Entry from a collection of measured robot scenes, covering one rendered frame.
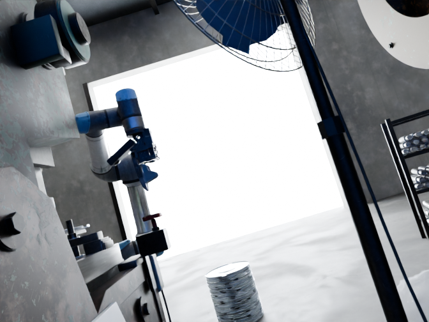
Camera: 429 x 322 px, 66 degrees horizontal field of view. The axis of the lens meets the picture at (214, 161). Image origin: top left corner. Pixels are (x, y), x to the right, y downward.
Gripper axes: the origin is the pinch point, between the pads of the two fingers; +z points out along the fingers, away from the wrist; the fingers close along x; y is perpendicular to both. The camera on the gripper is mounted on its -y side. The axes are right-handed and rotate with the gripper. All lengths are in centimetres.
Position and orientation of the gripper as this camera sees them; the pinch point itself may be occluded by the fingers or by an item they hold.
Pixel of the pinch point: (145, 188)
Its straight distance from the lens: 116.8
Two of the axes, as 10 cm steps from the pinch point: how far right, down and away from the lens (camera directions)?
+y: 9.6, -2.9, -0.1
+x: 0.4, 1.0, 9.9
